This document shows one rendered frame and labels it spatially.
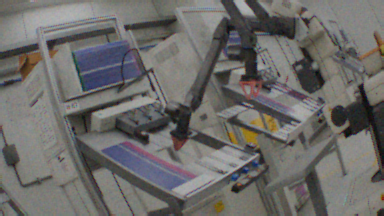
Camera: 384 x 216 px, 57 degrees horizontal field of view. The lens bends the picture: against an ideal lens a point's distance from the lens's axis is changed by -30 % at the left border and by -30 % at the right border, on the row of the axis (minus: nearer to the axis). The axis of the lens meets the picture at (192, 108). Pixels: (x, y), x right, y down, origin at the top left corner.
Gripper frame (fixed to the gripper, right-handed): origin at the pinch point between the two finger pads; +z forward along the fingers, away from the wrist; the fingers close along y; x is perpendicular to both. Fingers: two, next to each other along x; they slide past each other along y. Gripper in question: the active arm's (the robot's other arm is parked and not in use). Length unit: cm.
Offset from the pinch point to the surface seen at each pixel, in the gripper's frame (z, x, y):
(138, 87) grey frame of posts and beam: -10, -47, -22
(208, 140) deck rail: 3.0, -0.4, -29.1
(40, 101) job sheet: -2, -76, 41
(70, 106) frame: -10, -46, 37
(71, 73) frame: -24, -58, 30
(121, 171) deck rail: 3.5, -2.3, 38.9
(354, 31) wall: -48, -66, -768
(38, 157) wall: 93, -153, -16
